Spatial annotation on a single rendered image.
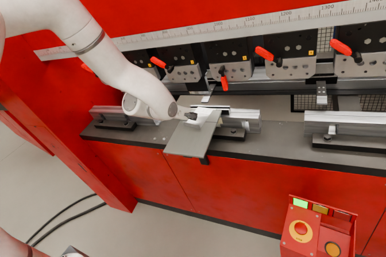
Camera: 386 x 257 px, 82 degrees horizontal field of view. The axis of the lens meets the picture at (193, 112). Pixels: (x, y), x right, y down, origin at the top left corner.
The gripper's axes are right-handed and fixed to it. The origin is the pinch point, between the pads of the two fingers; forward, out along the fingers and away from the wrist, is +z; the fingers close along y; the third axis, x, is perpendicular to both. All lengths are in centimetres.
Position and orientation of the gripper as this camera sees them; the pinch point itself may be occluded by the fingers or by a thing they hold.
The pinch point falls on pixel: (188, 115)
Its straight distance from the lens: 93.0
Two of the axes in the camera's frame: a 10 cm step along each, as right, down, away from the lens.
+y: -8.1, -1.8, 5.6
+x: -2.3, 9.7, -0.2
